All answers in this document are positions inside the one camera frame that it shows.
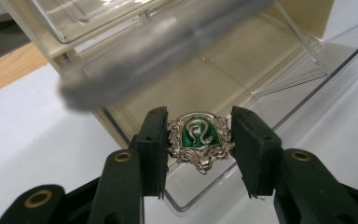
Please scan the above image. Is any beige drawer cabinet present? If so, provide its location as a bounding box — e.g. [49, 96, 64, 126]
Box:
[0, 0, 336, 151]

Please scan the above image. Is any light wooden board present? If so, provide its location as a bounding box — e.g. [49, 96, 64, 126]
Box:
[0, 41, 49, 100]

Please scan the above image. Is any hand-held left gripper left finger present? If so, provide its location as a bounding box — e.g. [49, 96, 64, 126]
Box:
[87, 105, 170, 224]

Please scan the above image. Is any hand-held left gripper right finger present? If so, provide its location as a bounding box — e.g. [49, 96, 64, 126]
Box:
[230, 105, 358, 224]

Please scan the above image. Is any clear plastic drawer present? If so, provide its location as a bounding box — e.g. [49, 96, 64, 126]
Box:
[58, 0, 276, 112]
[92, 13, 358, 217]
[24, 0, 172, 45]

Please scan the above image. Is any silver green crest badge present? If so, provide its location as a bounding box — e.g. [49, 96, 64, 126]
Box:
[167, 112, 236, 175]

